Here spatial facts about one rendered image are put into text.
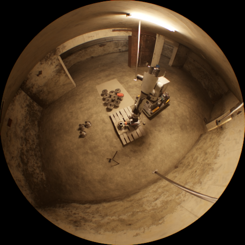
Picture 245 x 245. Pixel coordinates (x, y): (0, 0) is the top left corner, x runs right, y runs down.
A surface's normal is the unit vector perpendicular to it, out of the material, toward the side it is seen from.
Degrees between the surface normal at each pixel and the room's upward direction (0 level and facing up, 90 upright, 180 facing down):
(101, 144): 0
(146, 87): 62
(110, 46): 90
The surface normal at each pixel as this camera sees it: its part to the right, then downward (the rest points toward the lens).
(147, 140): -0.04, -0.37
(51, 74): 0.42, 0.84
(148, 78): -0.49, 0.53
